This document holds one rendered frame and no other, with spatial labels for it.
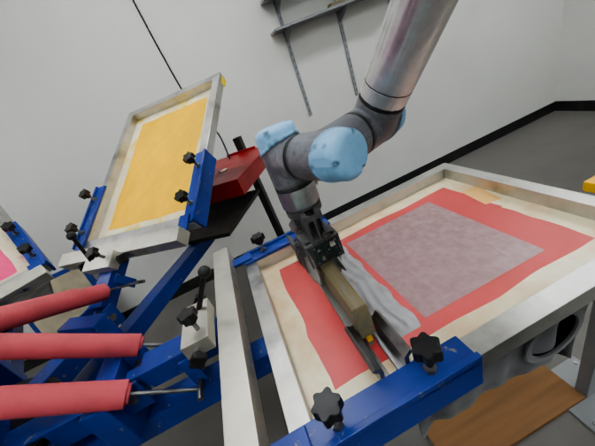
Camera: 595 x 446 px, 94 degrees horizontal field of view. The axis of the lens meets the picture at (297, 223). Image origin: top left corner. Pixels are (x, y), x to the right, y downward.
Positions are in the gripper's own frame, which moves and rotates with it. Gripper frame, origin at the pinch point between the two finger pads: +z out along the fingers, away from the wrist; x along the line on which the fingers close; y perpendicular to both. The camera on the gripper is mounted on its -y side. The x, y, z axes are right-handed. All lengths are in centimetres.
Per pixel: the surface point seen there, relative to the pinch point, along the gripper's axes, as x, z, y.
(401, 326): 7.0, 6.4, 16.2
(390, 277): 13.4, 6.7, 3.4
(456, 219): 39.5, 6.7, -3.7
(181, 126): -22, -39, -93
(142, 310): -60, 9, -41
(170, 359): -37.6, -1.7, 3.0
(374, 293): 7.5, 6.0, 6.1
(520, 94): 313, 64, -201
